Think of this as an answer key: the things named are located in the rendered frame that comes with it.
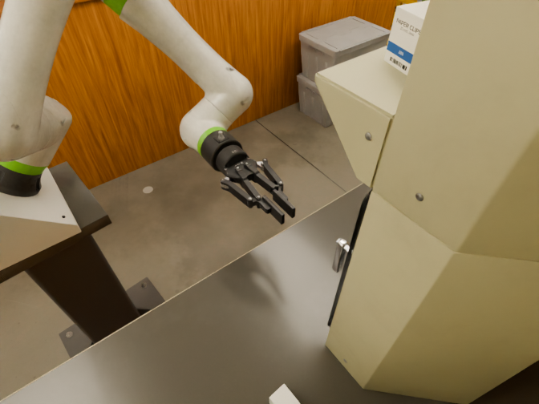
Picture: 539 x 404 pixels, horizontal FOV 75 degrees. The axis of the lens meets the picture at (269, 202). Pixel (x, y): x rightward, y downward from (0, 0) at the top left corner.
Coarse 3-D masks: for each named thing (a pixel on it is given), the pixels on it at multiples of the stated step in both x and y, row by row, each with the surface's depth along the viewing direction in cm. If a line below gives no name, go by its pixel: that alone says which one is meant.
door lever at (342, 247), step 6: (342, 240) 61; (342, 246) 60; (348, 246) 61; (336, 252) 63; (342, 252) 62; (336, 258) 64; (342, 258) 64; (336, 264) 65; (342, 264) 65; (336, 270) 66
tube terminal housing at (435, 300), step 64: (448, 0) 25; (512, 0) 22; (448, 64) 27; (512, 64) 24; (448, 128) 30; (512, 128) 25; (384, 192) 39; (448, 192) 32; (512, 192) 28; (384, 256) 44; (448, 256) 36; (512, 256) 34; (384, 320) 51; (448, 320) 45; (512, 320) 43; (384, 384) 66; (448, 384) 61
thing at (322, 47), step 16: (352, 16) 285; (304, 32) 262; (320, 32) 262; (336, 32) 262; (352, 32) 262; (368, 32) 262; (384, 32) 262; (304, 48) 265; (320, 48) 249; (336, 48) 243; (352, 48) 247; (368, 48) 260; (304, 64) 275; (320, 64) 259; (336, 64) 249
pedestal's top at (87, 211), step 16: (64, 176) 112; (64, 192) 107; (80, 192) 107; (80, 208) 102; (96, 208) 102; (80, 224) 98; (96, 224) 100; (64, 240) 96; (32, 256) 92; (48, 256) 95; (0, 272) 88; (16, 272) 91
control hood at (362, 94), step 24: (384, 48) 44; (336, 72) 40; (360, 72) 40; (384, 72) 40; (336, 96) 39; (360, 96) 36; (384, 96) 36; (336, 120) 40; (360, 120) 37; (384, 120) 35; (360, 144) 39; (384, 144) 37; (360, 168) 41
